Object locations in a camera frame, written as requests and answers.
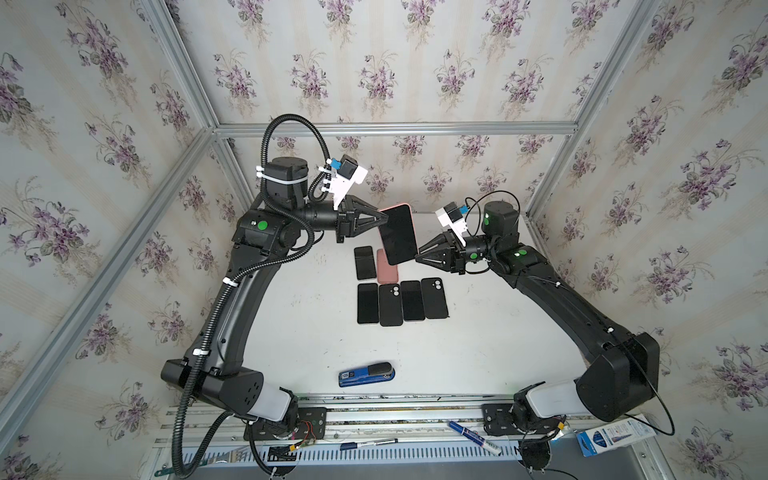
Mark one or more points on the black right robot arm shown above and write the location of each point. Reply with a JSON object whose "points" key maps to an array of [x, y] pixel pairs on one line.
{"points": [[622, 367]]}

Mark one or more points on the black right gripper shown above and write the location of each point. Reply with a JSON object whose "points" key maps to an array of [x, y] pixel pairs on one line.
{"points": [[457, 258]]}

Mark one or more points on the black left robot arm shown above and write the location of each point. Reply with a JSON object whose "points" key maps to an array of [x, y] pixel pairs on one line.
{"points": [[264, 239]]}

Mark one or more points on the blue marker pen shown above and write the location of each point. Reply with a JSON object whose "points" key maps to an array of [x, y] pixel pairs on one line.
{"points": [[475, 438]]}

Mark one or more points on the black phone case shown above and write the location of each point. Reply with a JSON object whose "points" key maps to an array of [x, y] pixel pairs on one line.
{"points": [[434, 298], [390, 305]]}

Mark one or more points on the dark phone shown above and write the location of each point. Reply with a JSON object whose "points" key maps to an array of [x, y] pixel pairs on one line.
{"points": [[365, 265]]}

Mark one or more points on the blue white cardboard box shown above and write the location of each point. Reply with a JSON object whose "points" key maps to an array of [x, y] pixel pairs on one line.
{"points": [[614, 435]]}

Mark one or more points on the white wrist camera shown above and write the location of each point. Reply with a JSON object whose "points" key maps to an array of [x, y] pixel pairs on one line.
{"points": [[453, 217], [341, 175]]}

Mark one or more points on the black phone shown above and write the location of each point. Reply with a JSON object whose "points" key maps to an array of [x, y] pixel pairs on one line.
{"points": [[412, 301], [367, 303]]}

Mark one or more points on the aluminium rail base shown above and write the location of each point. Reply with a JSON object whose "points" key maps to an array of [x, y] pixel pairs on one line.
{"points": [[359, 417]]}

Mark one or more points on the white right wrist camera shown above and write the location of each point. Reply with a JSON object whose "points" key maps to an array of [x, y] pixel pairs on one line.
{"points": [[453, 217]]}

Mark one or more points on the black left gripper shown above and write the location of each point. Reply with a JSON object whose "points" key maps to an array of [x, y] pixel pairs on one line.
{"points": [[346, 213]]}

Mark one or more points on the blue black stapler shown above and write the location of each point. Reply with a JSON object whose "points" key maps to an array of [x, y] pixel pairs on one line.
{"points": [[371, 374]]}

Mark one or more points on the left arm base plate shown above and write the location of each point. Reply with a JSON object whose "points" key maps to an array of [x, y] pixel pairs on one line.
{"points": [[297, 424]]}

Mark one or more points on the pink-edged phone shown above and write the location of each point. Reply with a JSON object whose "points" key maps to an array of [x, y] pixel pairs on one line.
{"points": [[398, 234]]}

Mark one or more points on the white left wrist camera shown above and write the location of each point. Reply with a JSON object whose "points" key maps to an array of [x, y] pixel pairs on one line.
{"points": [[341, 175]]}

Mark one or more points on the black round connector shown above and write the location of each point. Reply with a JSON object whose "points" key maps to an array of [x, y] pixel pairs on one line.
{"points": [[534, 455]]}

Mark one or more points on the pink phone case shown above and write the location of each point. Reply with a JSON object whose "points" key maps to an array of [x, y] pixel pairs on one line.
{"points": [[386, 273]]}

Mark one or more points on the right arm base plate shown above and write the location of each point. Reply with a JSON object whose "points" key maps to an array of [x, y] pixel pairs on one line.
{"points": [[503, 419]]}

